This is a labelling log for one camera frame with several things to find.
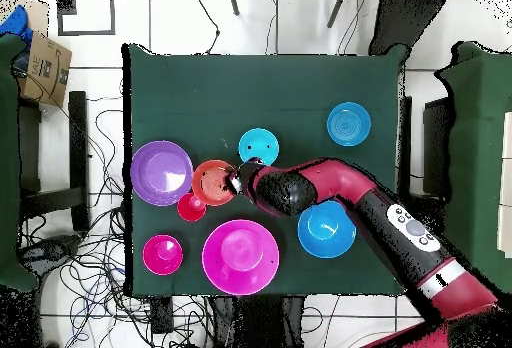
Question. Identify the wide purple bowl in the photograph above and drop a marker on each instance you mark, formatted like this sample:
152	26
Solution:
162	172

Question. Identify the black square floor frame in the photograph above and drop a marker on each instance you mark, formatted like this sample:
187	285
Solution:
113	12

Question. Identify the person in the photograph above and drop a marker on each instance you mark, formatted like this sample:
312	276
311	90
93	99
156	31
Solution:
404	20

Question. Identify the black tripod leg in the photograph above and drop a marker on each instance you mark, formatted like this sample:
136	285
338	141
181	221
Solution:
234	3
337	8

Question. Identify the cardboard box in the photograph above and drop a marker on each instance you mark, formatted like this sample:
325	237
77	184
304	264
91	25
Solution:
44	70

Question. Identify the green cloth covered table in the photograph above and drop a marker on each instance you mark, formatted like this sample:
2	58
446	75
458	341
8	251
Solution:
480	144
8	164

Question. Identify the white box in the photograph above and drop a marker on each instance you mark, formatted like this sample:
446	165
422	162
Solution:
506	184

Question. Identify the large pink bowl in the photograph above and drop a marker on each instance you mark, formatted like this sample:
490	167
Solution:
240	256

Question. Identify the grey black equipment base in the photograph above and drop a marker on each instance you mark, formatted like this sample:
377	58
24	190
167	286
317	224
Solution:
54	248

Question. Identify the orange bowl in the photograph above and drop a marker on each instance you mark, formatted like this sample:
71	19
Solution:
210	182

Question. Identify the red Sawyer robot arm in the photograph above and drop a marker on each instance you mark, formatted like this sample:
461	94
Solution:
340	180

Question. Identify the dark green table cloth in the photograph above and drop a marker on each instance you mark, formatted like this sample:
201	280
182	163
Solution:
200	84

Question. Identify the small crimson bowl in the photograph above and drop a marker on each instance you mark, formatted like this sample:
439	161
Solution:
162	256

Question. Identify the deep blue bowl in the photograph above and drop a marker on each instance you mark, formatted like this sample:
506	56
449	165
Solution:
326	236

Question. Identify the red cup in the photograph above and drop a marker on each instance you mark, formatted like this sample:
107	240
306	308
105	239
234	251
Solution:
190	208

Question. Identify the blue bag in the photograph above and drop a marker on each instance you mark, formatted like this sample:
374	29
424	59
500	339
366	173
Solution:
16	24

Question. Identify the ribbed cyan bowl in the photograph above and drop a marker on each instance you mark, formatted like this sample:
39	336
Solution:
258	144

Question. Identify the black wooden bench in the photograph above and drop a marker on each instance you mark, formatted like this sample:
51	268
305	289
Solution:
78	160

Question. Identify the flat-bottomed blue bowl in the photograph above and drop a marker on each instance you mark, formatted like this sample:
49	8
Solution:
348	124

